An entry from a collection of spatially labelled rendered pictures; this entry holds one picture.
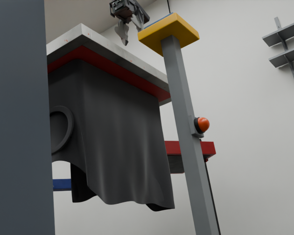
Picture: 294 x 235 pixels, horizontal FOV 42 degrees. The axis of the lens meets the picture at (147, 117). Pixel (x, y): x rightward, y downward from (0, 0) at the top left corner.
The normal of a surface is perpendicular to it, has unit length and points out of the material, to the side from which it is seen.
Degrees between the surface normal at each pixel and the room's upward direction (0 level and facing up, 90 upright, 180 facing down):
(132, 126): 92
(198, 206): 90
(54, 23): 180
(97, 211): 90
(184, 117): 90
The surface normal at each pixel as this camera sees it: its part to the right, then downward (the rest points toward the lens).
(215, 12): -0.58, -0.24
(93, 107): 0.78, -0.32
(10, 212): 0.94, -0.25
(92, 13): 0.14, 0.91
